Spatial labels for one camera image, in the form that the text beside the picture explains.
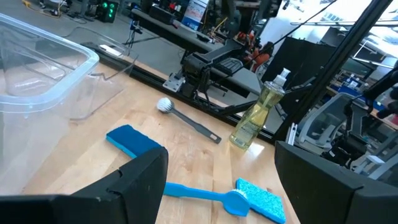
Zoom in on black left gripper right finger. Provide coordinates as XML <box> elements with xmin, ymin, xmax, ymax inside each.
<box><xmin>275</xmin><ymin>141</ymin><xmax>398</xmax><ymax>224</ymax></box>

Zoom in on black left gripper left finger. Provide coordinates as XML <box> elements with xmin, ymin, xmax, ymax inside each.
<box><xmin>0</xmin><ymin>147</ymin><xmax>169</xmax><ymax>224</ymax></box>

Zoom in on grey workbench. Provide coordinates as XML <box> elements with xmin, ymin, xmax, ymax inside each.
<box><xmin>130</xmin><ymin>7</ymin><xmax>264</xmax><ymax>96</ymax></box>

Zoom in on clear yellow-green soap bottle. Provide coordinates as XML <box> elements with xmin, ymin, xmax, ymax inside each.
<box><xmin>229</xmin><ymin>67</ymin><xmax>292</xmax><ymax>151</ymax></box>

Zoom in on black device green lights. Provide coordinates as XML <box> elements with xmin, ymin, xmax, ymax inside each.
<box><xmin>95</xmin><ymin>0</ymin><xmax>120</xmax><ymax>24</ymax></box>

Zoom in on small black tripod stand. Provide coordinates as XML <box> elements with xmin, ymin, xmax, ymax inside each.
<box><xmin>122</xmin><ymin>19</ymin><xmax>162</xmax><ymax>47</ymax></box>

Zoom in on grey dish brush white bristles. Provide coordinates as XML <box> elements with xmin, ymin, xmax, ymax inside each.
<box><xmin>156</xmin><ymin>97</ymin><xmax>223</xmax><ymax>144</ymax></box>

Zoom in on grey office chair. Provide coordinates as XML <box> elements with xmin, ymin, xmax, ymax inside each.
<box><xmin>295</xmin><ymin>92</ymin><xmax>373</xmax><ymax>156</ymax></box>

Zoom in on blue white carton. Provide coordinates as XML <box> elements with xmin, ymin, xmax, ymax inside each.
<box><xmin>180</xmin><ymin>0</ymin><xmax>210</xmax><ymax>31</ymax></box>

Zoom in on deep clear plastic tub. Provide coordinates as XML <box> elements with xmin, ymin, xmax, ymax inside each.
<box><xmin>0</xmin><ymin>12</ymin><xmax>101</xmax><ymax>195</ymax></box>

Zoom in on shallow clear plastic tray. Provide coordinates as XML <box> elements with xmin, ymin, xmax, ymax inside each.
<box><xmin>62</xmin><ymin>25</ymin><xmax>140</xmax><ymax>121</ymax></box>

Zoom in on blue dish brush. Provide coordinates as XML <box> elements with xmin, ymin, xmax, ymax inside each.
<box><xmin>163</xmin><ymin>182</ymin><xmax>251</xmax><ymax>218</ymax></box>

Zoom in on blue kitchen sponge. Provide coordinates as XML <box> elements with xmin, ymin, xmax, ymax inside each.
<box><xmin>105</xmin><ymin>124</ymin><xmax>162</xmax><ymax>159</ymax></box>
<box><xmin>235</xmin><ymin>177</ymin><xmax>287</xmax><ymax>224</ymax></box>

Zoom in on person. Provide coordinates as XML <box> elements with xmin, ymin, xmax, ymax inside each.
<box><xmin>247</xmin><ymin>40</ymin><xmax>276</xmax><ymax>73</ymax></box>

